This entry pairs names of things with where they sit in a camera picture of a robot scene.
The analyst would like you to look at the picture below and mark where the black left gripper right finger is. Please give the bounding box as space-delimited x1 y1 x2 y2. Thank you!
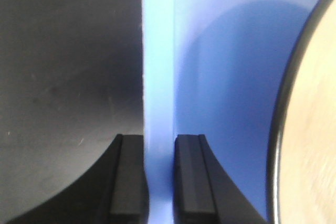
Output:
174 134 266 223

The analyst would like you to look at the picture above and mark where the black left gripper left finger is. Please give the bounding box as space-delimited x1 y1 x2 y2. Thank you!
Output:
9 134 149 223

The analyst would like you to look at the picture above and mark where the beige plate with black rim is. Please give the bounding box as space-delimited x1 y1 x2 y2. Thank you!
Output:
268 0 335 223

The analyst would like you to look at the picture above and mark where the blue plastic tray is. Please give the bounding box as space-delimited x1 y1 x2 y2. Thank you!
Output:
142 0 318 223

